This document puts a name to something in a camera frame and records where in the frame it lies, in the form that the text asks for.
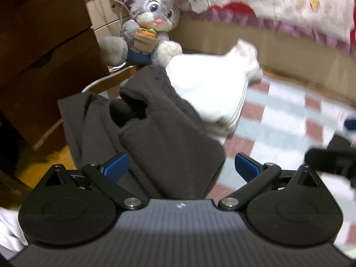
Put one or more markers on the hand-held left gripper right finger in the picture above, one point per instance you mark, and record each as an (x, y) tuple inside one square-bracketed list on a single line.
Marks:
[(247, 167)]

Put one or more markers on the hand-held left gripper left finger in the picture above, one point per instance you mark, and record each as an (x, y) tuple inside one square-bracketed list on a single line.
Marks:
[(116, 167)]

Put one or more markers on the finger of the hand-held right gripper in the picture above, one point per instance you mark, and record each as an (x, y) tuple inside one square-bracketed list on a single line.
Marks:
[(328, 160), (351, 123)]

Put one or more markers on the dark grey knit sweater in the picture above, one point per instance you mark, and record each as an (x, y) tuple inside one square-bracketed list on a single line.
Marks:
[(167, 144)]

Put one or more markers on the checked pink blue mat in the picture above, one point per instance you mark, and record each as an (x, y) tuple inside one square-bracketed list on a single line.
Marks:
[(281, 111)]

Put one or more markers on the white folded garment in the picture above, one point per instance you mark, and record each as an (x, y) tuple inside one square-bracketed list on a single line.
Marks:
[(208, 89)]

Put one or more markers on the brown wooden cabinet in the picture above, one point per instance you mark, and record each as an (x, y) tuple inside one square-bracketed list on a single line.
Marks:
[(41, 47)]

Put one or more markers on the cream drawer unit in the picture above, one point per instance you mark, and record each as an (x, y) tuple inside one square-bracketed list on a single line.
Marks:
[(103, 14)]

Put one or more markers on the grey plush bunny toy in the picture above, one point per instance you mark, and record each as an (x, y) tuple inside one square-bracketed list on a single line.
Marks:
[(151, 8)]

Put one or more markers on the beige bed frame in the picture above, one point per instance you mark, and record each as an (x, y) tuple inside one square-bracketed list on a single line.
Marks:
[(217, 36)]

